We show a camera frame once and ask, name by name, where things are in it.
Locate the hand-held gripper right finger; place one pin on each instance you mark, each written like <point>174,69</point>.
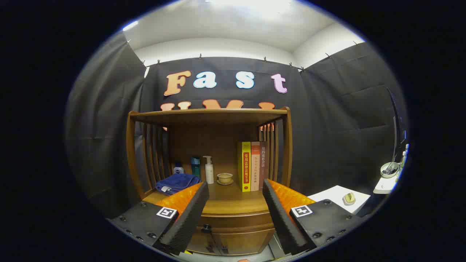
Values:
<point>282,218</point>

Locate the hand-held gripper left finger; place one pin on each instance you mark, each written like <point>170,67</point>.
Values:
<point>189,218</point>

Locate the wooden drawer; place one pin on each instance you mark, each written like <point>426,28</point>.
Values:
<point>240,222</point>

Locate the white drawer unit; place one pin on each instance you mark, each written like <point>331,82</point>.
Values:
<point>335,194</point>

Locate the wooden cabinet with slatted sides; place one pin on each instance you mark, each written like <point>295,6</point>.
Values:
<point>207,134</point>

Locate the blue folded towel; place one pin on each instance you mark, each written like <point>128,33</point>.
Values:
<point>178,183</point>

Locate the beige saucer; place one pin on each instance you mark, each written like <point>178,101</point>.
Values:
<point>225,183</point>

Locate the white pump bottle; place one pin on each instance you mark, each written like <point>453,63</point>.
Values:
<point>209,173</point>

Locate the small white blue-capped bottle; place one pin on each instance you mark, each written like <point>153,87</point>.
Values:
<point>178,169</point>

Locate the teal bottle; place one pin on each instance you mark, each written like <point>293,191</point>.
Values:
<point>196,165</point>

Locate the beige lidded teacup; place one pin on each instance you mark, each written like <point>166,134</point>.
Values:
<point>225,178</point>

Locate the orange white book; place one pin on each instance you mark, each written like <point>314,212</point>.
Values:
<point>255,167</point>

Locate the brown book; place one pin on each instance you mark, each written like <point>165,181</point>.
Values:
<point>263,160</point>

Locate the yellow book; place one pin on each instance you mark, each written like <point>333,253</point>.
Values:
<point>246,167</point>

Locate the yellowish tape roll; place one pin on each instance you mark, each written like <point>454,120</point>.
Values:
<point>349,198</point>

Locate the white desk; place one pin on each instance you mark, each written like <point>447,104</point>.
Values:
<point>386,186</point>

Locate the round grey bowl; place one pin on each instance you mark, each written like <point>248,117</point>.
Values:
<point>389,171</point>

